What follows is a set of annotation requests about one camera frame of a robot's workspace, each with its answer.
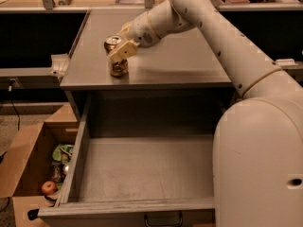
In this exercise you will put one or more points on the black drawer handle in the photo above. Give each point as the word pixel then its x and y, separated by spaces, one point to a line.
pixel 163 219

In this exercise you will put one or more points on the orange soda can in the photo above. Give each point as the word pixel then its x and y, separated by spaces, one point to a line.
pixel 117 66

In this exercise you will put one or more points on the white power strip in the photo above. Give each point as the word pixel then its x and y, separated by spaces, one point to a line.
pixel 286 63

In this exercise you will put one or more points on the red apple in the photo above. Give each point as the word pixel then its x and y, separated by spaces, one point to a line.
pixel 49 188

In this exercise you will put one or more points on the open grey top drawer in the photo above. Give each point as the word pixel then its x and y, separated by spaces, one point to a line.
pixel 115 181

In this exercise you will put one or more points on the green snack bag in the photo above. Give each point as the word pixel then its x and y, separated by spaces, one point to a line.
pixel 63 153

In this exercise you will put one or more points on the grey metal cabinet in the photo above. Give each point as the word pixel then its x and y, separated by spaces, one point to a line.
pixel 176 87

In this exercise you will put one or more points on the white plastic bracket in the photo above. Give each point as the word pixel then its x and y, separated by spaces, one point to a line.
pixel 59 65

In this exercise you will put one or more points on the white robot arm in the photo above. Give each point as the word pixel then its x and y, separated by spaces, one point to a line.
pixel 258 142

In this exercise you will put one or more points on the brown cardboard box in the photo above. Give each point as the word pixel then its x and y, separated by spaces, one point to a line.
pixel 28 164

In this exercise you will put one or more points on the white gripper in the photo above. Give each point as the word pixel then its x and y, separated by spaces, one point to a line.
pixel 140 31

